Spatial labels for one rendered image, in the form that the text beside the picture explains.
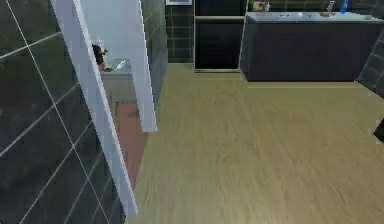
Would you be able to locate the black tall cupboard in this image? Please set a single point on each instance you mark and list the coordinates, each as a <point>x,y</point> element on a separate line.
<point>218,40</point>

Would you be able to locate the dark house plant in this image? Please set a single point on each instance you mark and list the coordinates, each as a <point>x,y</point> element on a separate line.
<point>98,55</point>

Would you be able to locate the dark kitchen counter cabinet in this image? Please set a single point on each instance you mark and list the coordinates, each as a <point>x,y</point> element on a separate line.
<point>306,50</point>

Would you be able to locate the brown shallow bowl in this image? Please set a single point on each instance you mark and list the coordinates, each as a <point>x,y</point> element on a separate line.
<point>327,14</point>

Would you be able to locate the clear glass bottle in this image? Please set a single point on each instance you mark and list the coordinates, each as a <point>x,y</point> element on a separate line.
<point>330,5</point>

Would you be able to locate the blue bottle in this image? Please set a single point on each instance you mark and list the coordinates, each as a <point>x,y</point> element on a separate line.
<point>344,6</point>

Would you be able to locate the black furniture corner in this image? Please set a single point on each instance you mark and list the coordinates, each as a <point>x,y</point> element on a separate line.
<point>380,132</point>

